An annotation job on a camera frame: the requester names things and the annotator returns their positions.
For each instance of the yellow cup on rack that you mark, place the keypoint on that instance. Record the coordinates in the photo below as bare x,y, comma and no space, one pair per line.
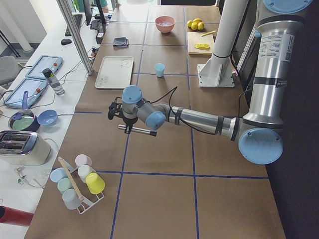
95,183

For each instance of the red bottle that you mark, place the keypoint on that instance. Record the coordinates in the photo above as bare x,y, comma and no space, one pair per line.
15,217

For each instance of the clear ice cubes pile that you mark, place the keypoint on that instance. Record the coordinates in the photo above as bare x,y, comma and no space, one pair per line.
164,23

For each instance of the aluminium frame post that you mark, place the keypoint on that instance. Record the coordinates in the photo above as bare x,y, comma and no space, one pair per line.
67,14

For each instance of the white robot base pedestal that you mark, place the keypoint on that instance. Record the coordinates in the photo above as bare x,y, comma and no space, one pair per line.
217,71

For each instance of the grey folded cloth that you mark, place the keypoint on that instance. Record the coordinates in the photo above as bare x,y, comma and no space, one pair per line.
121,42

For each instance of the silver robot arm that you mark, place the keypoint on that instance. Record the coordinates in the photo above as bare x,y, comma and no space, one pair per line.
257,132

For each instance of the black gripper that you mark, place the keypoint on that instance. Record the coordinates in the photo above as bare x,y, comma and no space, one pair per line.
129,121

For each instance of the cream bear tray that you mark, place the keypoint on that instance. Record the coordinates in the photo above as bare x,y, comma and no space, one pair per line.
115,72

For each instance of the dark blue pot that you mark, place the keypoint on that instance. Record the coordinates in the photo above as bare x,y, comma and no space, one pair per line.
24,120

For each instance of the steel muddler with black tip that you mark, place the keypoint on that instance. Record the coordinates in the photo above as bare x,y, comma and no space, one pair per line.
139,130

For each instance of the grey cup on rack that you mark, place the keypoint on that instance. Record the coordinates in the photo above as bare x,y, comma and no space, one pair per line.
70,199

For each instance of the yellow green plastic knife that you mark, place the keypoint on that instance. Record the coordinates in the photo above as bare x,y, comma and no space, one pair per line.
208,33

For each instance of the pink bowl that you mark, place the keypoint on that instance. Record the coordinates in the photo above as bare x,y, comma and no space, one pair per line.
165,18

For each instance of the white cup rack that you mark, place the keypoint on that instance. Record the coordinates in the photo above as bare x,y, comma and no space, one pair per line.
88,200

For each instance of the yellow lemon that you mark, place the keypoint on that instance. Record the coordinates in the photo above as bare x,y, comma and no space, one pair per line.
194,26
189,23
197,20
200,26

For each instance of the pink cup on rack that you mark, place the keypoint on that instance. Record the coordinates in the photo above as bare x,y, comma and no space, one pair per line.
83,159

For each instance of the black computer mouse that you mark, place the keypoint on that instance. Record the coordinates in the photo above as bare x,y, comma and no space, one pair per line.
65,41

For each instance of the wooden cutting board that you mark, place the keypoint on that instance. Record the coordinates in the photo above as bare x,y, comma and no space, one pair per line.
195,37

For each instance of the blue teach pendant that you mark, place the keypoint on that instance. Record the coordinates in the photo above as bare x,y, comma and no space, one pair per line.
45,61
35,88

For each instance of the white cup on rack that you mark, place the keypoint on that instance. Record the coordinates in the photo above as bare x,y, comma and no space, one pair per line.
83,171

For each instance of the blue bowl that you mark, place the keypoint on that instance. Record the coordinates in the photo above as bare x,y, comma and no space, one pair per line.
48,118

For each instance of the green cup on rack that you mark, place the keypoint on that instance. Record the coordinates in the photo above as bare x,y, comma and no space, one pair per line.
63,185

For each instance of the blue cup on rack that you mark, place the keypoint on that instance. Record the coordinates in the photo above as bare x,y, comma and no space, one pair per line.
57,174

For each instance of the clear water bottle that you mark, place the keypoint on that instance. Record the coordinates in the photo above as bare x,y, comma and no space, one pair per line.
53,81

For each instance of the lemon slices row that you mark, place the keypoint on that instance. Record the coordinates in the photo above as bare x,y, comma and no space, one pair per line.
202,46

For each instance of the cream toaster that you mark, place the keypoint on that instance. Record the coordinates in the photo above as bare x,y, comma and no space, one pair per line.
23,148

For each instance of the light blue cup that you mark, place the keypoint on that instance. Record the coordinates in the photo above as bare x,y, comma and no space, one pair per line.
159,68

